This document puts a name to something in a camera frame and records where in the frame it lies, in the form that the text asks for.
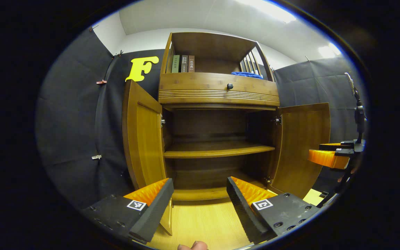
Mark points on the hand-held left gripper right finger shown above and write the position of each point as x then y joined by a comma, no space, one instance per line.
241,208

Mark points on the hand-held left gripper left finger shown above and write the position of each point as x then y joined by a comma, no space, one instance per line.
155,208

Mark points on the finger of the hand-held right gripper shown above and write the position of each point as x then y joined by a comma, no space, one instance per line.
335,146
326,158

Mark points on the wooden cabinet door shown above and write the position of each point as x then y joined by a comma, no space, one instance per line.
300,146
148,139

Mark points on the wooden double-door shoe cabinet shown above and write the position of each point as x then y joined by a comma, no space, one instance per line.
214,48

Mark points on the wooden inner cabinet shelf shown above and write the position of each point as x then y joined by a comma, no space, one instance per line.
217,149

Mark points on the ceiling light panel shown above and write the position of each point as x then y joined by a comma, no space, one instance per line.
329,51

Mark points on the white clip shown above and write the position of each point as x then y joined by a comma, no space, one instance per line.
96,157

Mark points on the blue towel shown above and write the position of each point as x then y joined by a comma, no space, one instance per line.
247,75

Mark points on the black backdrop cloth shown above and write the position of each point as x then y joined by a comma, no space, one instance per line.
71,121

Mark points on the wooden drawer with black knob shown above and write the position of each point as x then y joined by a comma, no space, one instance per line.
193,83

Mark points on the orange clip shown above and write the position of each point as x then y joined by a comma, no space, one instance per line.
101,82

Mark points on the green book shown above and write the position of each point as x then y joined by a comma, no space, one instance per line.
175,64

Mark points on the dark brown book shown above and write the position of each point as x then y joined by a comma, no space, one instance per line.
184,64

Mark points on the reddish brown book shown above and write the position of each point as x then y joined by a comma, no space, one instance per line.
191,64

